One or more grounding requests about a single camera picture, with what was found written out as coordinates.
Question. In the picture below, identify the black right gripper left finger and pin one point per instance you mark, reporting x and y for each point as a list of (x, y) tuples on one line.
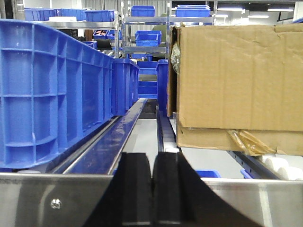
[(127, 201)]

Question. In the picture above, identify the background steel shelving rack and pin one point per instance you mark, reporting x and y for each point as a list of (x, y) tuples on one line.
[(143, 24)]

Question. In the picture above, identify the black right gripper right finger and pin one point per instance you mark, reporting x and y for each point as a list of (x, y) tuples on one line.
[(182, 199)]

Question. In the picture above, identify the large blue crate on shelf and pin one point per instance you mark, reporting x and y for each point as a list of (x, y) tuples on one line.
[(54, 91)]

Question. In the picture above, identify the blue shelf divider rail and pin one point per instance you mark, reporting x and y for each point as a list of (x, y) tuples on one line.
[(101, 153)]

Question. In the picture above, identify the brown cardboard box on shelf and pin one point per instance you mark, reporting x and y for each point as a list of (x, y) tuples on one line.
[(238, 88)]

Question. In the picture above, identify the stainless steel shelf rail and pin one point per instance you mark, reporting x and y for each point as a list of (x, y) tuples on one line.
[(34, 200)]

